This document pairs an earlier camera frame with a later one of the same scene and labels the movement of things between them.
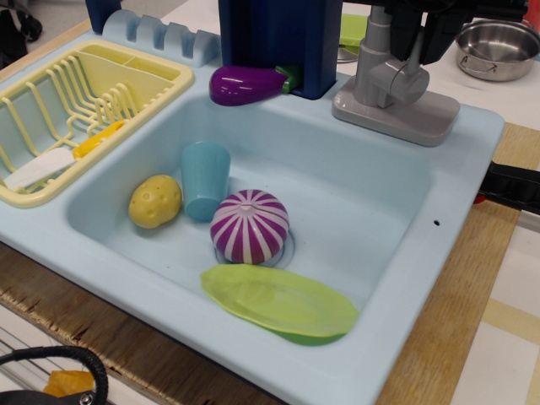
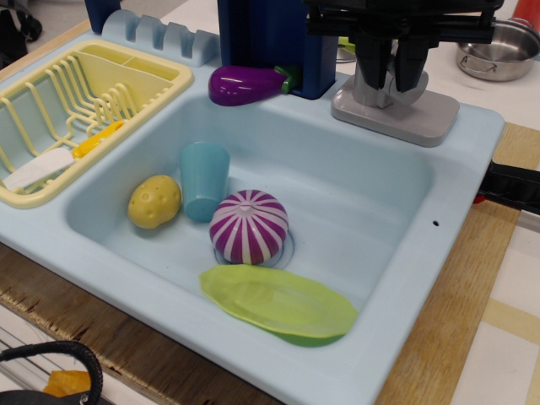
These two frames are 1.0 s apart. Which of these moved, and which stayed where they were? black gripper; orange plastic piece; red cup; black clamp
Moved: black gripper
Stayed: orange plastic piece; black clamp; red cup
